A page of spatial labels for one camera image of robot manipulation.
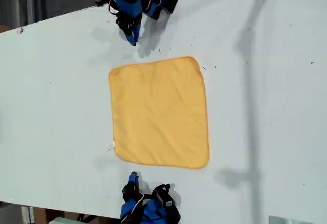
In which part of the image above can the brown cardboard box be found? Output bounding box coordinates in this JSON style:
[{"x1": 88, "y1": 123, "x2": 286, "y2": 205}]
[{"x1": 33, "y1": 207, "x2": 79, "y2": 224}]

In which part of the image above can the white table leg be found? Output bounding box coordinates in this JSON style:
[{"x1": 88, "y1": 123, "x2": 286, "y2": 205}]
[{"x1": 21, "y1": 205, "x2": 35, "y2": 224}]

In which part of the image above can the white box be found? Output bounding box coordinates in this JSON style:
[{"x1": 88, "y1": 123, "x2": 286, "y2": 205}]
[{"x1": 48, "y1": 216, "x2": 83, "y2": 224}]

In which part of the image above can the yellow square towel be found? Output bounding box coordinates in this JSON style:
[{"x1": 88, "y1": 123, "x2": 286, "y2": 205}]
[{"x1": 108, "y1": 56, "x2": 211, "y2": 170}]

